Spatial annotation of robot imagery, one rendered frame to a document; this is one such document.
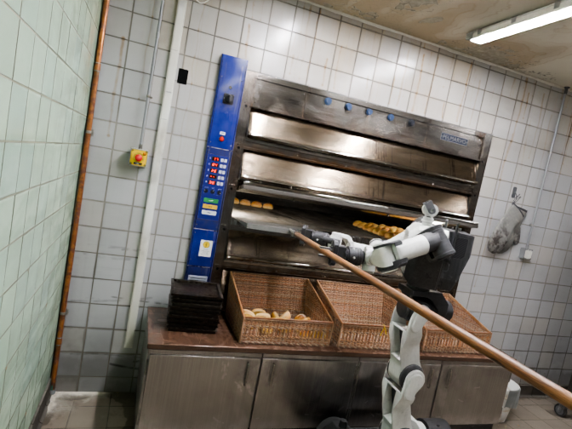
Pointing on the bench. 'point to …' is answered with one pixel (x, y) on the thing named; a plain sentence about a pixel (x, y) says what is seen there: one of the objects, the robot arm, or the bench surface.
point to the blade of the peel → (266, 225)
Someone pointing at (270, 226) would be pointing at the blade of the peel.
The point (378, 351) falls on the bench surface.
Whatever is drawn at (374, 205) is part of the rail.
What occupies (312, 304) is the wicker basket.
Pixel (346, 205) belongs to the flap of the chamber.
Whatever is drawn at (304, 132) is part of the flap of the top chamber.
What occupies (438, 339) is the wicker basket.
